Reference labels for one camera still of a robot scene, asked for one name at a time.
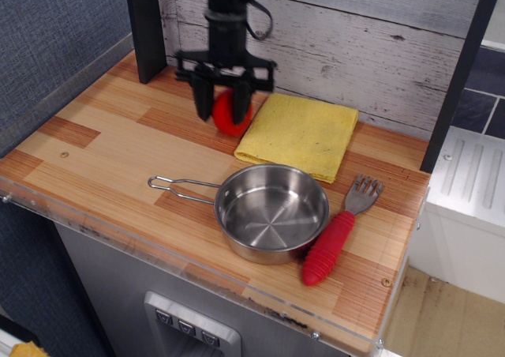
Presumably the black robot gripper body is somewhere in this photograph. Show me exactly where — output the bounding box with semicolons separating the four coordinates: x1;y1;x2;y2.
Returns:
175;13;276;92

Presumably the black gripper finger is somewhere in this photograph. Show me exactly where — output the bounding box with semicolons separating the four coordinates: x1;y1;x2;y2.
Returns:
190;70;215;120
232;81;253;125

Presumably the red toy tomato half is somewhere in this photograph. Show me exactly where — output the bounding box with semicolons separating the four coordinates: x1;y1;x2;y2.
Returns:
211;88;253;137

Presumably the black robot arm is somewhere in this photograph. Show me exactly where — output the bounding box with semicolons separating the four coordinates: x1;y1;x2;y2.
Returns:
175;0;277;125

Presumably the stainless steel pot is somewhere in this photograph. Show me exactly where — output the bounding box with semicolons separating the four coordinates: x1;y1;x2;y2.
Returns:
148;163;331;266

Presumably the yellow object bottom left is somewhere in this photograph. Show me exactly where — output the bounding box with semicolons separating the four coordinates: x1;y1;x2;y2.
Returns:
9;342;49;357

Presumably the yellow folded cloth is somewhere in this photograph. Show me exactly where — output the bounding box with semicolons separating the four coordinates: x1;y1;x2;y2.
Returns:
234;93;359;183

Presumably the grey toy cabinet front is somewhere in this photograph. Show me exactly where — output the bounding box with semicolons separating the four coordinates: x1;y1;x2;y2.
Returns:
56;224;345;356

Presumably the silver button panel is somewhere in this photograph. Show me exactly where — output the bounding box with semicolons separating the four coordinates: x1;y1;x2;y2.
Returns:
144;291;242;356

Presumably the white toy sink unit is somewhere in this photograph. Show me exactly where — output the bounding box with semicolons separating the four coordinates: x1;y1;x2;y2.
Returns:
408;127;504;303

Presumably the dark grey left post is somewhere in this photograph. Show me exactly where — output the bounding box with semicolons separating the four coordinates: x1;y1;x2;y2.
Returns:
127;0;166;84

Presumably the dark grey post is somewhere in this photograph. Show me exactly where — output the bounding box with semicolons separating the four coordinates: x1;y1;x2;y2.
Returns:
420;0;498;173
127;0;166;84

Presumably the red-handled metal fork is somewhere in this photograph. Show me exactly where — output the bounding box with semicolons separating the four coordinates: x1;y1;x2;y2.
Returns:
301;175;383;286

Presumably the dark grey right post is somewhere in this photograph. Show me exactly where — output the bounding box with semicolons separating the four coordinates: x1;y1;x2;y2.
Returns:
420;0;498;173

